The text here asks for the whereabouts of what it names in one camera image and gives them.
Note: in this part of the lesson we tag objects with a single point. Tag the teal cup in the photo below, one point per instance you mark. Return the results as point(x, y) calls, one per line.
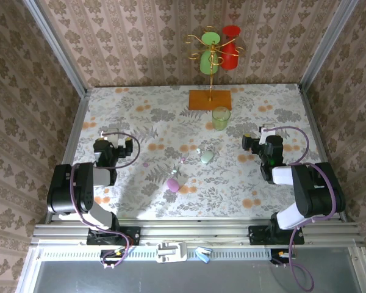
point(207, 157)

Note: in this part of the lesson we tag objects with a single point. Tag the pink cup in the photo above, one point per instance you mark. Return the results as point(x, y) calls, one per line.
point(173, 185)

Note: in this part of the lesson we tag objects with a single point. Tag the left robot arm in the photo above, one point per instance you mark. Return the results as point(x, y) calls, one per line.
point(64, 189)

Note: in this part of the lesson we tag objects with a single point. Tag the yellow-green translucent cup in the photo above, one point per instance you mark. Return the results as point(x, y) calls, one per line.
point(221, 120)

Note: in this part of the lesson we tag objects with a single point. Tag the red plastic goblet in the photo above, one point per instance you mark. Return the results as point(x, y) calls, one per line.
point(230, 56)

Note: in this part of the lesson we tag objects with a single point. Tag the green plastic goblet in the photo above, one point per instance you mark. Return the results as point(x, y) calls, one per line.
point(208, 62)

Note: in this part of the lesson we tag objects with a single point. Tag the black connector box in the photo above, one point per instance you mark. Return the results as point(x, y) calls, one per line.
point(280, 254)
point(113, 254)

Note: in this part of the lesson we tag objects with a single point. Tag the blue plastic clip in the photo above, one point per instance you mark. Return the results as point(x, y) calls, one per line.
point(204, 258)

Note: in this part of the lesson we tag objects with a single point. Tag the grey metal sheet panel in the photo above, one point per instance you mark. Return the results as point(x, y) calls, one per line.
point(186, 277)

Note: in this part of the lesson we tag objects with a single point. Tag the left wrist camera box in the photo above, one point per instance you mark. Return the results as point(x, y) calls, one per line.
point(111, 135)

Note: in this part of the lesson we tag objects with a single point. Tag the aluminium table side rail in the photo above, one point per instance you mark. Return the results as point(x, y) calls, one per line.
point(77, 122)
point(313, 122)

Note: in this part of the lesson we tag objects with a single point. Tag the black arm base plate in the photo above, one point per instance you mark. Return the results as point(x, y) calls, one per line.
point(134, 235)
point(256, 235)

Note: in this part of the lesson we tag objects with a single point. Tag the long aluminium mounting rail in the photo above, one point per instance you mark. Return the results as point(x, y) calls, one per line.
point(201, 232)

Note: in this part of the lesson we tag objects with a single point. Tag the aluminium frame post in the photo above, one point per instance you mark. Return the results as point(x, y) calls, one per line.
point(55, 45)
point(326, 39)

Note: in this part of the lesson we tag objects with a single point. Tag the white plastic bracket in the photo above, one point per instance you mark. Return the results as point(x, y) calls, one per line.
point(180, 251)

